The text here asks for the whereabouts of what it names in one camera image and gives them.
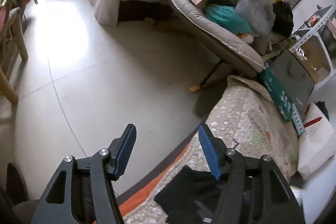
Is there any teal plush cushion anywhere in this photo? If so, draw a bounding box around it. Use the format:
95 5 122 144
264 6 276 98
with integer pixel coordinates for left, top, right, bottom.
204 4 252 35

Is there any black pants white lettering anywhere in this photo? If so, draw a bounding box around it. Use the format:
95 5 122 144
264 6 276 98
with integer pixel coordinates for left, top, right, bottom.
154 165 228 223

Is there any grey plastic bag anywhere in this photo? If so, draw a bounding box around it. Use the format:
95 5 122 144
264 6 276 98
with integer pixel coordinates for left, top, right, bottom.
235 0 276 36

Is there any green long box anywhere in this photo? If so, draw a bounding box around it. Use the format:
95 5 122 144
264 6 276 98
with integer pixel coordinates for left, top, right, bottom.
260 64 293 122

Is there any grey laptop bag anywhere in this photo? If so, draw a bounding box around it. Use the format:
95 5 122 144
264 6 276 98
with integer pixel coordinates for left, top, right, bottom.
270 50 315 117

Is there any light wooden chair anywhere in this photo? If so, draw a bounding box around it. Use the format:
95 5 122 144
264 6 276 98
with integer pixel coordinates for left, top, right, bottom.
1 0 29 105

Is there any light blue toy box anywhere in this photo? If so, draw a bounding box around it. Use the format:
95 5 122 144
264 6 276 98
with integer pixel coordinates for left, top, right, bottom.
291 103 305 136

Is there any white pillow red print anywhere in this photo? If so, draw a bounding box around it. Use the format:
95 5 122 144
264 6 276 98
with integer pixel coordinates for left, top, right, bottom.
297 102 335 179

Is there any white metal shelf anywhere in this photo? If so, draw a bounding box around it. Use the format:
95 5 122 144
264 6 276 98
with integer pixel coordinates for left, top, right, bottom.
289 5 335 90

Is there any beige cushioned lounge chair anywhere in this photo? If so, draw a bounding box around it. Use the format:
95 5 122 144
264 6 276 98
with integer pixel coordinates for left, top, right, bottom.
169 0 264 93

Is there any quilted heart pattern bedspread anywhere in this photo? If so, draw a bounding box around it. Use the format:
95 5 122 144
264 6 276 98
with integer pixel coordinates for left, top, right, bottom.
121 76 298 223

